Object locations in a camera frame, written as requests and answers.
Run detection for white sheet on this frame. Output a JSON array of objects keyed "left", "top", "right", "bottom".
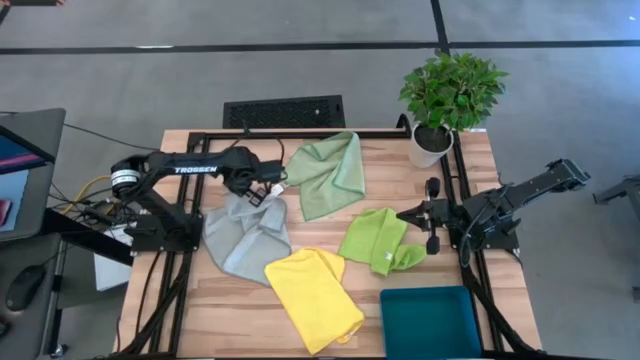
[{"left": 93, "top": 223, "right": 135, "bottom": 293}]

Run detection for pale sage green microfiber towel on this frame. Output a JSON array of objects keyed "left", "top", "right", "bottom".
[{"left": 282, "top": 130, "right": 367, "bottom": 223}]

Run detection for yellow cable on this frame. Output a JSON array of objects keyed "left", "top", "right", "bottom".
[{"left": 59, "top": 174, "right": 114, "bottom": 216}]

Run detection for black computer mouse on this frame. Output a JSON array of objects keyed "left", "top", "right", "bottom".
[{"left": 4, "top": 263, "right": 48, "bottom": 312}]

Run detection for black cable bundle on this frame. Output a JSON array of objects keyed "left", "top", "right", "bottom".
[{"left": 49, "top": 192, "right": 141, "bottom": 229}]

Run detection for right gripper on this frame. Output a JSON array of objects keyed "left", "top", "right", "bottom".
[{"left": 398, "top": 177, "right": 464, "bottom": 256}]

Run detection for dark chair base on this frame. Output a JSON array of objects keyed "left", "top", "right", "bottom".
[{"left": 592, "top": 174, "right": 640, "bottom": 221}]

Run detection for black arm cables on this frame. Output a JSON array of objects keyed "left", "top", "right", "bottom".
[
  {"left": 459, "top": 239, "right": 539, "bottom": 356},
  {"left": 118, "top": 249, "right": 194, "bottom": 357}
]

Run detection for white plant pot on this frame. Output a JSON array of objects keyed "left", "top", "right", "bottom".
[{"left": 407, "top": 122, "right": 456, "bottom": 170}]

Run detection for lime green microfiber towel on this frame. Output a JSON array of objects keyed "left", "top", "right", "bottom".
[{"left": 338, "top": 207, "right": 429, "bottom": 277}]

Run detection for yellow microfiber towel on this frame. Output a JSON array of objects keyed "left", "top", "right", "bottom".
[{"left": 263, "top": 247, "right": 366, "bottom": 356}]

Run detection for computer monitor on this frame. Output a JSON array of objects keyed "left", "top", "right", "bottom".
[{"left": 0, "top": 123, "right": 56, "bottom": 176}]

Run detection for gray microfiber towel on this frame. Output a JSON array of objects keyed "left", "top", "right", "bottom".
[{"left": 202, "top": 192, "right": 293, "bottom": 287}]

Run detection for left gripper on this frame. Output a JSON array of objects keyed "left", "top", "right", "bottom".
[{"left": 230, "top": 147, "right": 287, "bottom": 208}]

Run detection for gray desk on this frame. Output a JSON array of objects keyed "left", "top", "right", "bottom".
[{"left": 0, "top": 107, "right": 67, "bottom": 360}]

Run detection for teal plastic tray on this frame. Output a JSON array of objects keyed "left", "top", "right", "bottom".
[{"left": 378, "top": 285, "right": 484, "bottom": 360}]

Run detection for green leafy plant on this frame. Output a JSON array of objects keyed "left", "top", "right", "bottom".
[{"left": 398, "top": 48, "right": 510, "bottom": 132}]

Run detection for black floor vent grate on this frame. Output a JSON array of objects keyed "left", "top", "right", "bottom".
[{"left": 222, "top": 94, "right": 347, "bottom": 130}]

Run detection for black aluminium table frame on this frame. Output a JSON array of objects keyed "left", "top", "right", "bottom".
[{"left": 114, "top": 113, "right": 544, "bottom": 360}]

